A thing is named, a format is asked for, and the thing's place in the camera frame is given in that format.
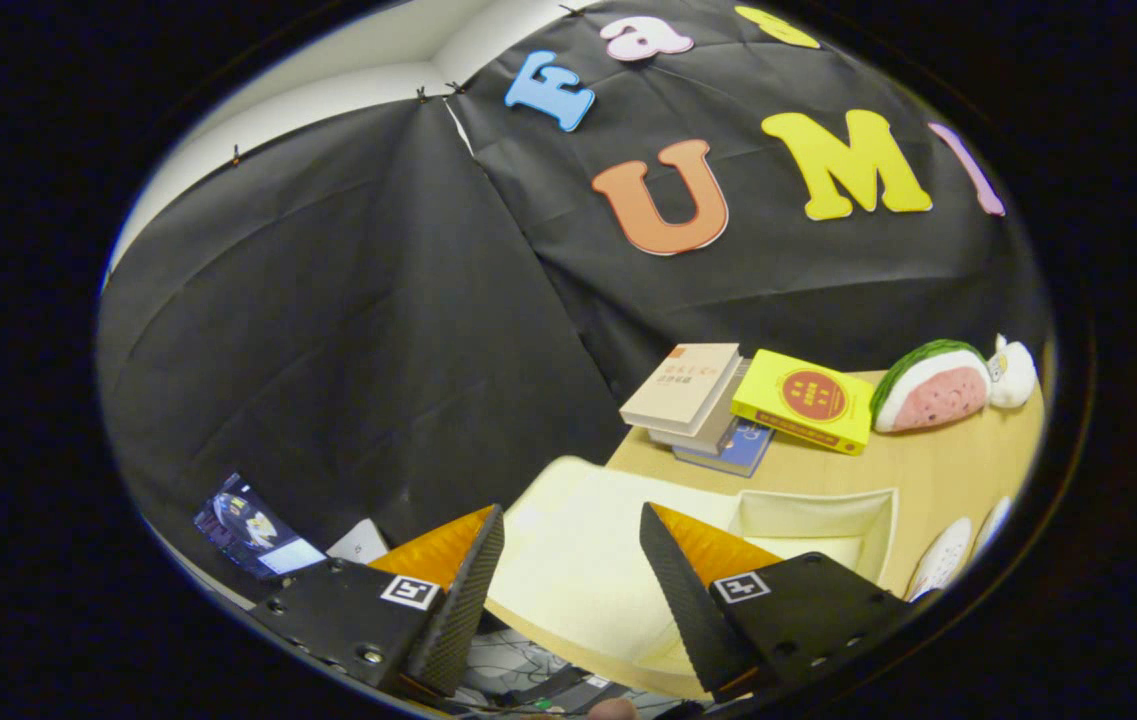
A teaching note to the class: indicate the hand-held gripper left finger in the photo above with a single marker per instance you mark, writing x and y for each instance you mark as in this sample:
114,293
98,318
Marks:
458,610

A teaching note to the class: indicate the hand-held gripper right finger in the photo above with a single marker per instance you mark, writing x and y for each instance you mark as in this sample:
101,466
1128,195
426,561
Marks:
688,600

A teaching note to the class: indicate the cream fabric storage box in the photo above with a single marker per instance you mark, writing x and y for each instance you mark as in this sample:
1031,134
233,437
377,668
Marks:
578,560

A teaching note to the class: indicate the white canvas shoe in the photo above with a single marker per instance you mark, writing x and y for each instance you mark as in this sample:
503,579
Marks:
940,560
993,525

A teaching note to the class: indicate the white flat device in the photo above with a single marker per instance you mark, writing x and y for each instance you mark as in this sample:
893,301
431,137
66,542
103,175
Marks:
360,543

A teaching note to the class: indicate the blue book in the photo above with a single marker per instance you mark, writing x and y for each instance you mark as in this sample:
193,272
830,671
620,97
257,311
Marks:
738,450

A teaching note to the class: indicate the grey book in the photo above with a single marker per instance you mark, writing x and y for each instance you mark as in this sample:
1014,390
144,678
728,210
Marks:
713,425

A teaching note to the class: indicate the beige book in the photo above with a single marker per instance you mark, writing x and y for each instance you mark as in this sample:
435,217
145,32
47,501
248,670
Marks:
678,385

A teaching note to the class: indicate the tablet screen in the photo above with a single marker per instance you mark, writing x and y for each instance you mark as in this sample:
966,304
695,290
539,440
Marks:
248,525

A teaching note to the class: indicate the yellow book with red circle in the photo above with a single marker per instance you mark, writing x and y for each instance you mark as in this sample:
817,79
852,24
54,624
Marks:
808,400

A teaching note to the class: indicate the black backdrop cloth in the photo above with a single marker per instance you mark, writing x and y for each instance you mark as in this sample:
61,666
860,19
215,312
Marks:
328,330

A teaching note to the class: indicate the watermelon slice plush toy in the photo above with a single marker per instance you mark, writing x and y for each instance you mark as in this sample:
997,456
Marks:
933,390

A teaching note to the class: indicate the white plush toy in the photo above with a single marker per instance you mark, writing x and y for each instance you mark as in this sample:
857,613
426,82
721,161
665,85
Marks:
1016,375

